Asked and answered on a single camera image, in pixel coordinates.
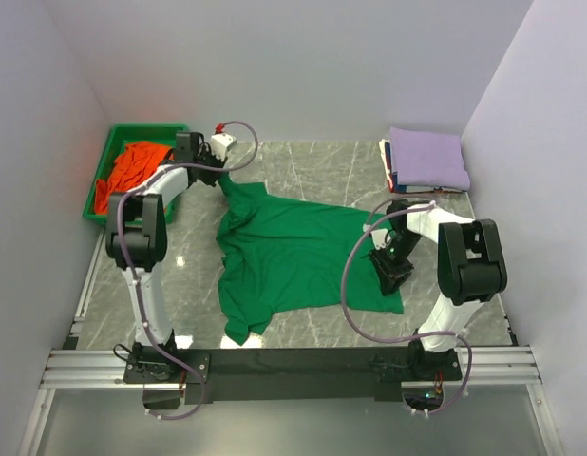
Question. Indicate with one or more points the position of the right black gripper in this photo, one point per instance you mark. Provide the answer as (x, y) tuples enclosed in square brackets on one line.
[(390, 276)]

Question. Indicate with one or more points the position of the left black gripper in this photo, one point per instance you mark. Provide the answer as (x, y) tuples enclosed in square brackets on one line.
[(212, 180)]

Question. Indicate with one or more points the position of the green t-shirt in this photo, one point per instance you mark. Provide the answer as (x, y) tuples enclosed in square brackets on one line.
[(281, 254)]

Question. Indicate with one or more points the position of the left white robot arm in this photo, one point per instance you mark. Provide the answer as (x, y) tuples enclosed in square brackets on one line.
[(136, 239)]

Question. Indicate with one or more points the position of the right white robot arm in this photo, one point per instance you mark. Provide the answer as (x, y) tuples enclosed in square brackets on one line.
[(470, 271)]

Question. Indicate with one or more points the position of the stack of folded shirts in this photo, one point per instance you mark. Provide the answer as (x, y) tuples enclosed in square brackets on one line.
[(390, 171)]

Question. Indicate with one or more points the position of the green plastic bin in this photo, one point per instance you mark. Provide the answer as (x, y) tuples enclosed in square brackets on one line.
[(119, 136)]

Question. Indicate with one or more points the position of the orange t-shirt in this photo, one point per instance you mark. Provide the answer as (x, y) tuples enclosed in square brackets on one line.
[(130, 169)]

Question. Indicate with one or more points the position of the black base beam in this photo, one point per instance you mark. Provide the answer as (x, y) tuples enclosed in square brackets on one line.
[(280, 374)]

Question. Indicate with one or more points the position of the folded purple t-shirt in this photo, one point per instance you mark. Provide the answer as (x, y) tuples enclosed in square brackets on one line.
[(428, 159)]

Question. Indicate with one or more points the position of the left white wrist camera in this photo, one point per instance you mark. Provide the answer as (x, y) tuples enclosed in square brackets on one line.
[(221, 142)]

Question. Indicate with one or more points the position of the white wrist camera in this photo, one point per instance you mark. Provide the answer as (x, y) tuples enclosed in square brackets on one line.
[(379, 237), (221, 142)]

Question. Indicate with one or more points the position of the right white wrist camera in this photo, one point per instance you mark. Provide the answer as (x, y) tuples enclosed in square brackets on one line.
[(379, 237)]

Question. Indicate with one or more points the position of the aluminium rail frame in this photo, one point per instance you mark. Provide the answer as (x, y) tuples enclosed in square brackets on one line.
[(88, 409)]

